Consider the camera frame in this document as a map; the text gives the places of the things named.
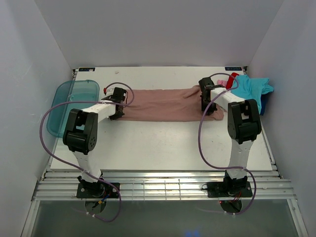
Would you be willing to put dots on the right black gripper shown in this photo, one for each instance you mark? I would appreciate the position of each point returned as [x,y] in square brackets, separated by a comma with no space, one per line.
[212,110]

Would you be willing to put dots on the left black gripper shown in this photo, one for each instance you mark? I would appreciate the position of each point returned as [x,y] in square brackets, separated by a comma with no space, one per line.
[116,116]

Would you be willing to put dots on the dusty pink t shirt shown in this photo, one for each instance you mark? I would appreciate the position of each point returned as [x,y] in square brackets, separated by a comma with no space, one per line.
[171,105]

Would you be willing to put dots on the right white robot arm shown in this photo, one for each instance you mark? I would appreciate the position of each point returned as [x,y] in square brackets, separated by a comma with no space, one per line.
[243,124]

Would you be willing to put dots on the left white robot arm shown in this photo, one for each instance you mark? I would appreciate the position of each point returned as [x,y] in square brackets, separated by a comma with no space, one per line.
[80,136]

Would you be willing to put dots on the light pink folded t shirt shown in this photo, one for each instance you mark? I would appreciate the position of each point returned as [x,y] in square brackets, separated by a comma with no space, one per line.
[222,82]

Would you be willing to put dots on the red folded t shirt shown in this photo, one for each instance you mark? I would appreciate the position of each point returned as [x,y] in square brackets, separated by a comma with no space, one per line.
[230,81]

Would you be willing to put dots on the teal plastic tray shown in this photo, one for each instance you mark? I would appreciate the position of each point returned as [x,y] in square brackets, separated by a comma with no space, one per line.
[79,95]

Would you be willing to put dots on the cyan folded t shirt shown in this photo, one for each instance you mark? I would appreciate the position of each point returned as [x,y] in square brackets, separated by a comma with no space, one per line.
[249,88]

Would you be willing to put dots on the dark blue folded t shirt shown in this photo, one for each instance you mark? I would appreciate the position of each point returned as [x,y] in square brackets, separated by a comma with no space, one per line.
[264,101]

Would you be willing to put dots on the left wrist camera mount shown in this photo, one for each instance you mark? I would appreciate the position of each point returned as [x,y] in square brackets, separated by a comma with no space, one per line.
[108,91]

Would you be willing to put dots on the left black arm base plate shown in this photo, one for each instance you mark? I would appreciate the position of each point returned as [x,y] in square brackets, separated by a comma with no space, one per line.
[106,191]

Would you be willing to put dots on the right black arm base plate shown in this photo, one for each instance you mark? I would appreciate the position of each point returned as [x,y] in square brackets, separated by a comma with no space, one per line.
[219,190]

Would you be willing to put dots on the aluminium rail frame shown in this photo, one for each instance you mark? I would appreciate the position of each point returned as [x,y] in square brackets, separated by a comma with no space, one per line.
[146,186]

